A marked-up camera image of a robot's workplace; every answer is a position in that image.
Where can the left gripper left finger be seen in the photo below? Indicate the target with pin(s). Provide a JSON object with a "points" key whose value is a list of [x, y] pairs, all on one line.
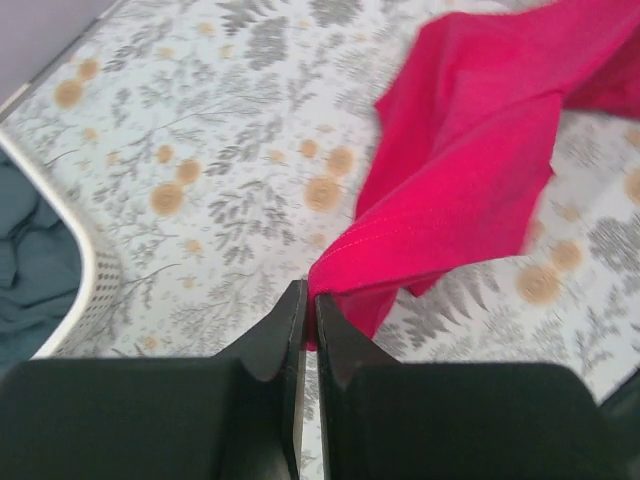
{"points": [[234, 415]]}

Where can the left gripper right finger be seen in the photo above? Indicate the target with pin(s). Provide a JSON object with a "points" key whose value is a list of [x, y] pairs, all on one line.
{"points": [[384, 419]]}

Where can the red t shirt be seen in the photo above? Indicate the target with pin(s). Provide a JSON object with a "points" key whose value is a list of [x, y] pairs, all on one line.
{"points": [[468, 128]]}

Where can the white plastic laundry basket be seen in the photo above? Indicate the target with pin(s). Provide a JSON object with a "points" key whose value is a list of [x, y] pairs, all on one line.
{"points": [[93, 307]]}

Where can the dark blue-grey t shirt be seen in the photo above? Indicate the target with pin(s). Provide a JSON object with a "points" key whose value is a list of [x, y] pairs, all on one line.
{"points": [[40, 267]]}

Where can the floral patterned table mat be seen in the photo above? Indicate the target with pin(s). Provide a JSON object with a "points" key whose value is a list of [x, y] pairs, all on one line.
{"points": [[221, 146]]}

